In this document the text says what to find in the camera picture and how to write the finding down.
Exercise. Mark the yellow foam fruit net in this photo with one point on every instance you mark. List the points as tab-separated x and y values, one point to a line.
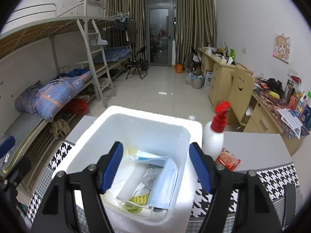
141	200

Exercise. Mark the white pump bottle red top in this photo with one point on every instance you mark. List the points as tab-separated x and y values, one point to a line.
213	133

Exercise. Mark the wooden smiley chair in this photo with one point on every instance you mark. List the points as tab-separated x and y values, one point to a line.
240	96

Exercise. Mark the dark grey pouch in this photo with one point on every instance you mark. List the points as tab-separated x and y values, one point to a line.
292	203

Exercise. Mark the blue plaid quilt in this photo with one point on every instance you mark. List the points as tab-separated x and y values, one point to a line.
47	100

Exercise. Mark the black folding chair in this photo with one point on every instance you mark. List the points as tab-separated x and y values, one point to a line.
139	64

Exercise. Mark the olive curtain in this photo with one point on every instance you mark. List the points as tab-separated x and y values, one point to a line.
129	25
195	26

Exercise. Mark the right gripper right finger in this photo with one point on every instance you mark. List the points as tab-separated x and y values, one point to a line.
204	167

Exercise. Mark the white styrofoam box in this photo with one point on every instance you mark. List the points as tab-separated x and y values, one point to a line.
153	133

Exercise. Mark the red plastic bag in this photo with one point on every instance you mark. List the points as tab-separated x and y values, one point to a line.
76	106

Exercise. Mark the grey fuzzy cloth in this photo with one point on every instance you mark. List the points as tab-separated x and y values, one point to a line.
151	175

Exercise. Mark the olive curtain right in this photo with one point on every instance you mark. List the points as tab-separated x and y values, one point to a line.
195	26

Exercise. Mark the houndstooth table mat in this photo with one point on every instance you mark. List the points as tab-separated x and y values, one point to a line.
255	211

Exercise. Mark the wooden desk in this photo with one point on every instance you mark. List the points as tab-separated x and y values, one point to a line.
265	117

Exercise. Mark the blue face mask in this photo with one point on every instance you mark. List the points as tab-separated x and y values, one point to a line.
161	194

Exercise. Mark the grey metal bucket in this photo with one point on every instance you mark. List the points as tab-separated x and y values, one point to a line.
197	79

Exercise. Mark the olive curtain left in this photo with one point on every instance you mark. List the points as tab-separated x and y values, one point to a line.
129	25

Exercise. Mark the anime girl wall poster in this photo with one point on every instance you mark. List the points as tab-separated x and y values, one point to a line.
281	47

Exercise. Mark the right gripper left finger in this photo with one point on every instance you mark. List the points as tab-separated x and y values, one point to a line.
108	165

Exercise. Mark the glass balcony door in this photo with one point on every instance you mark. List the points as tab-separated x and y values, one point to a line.
160	23

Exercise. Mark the white metal bunk bed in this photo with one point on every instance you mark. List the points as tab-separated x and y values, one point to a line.
41	50

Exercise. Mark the red snack packet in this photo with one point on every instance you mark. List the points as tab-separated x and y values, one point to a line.
228	159

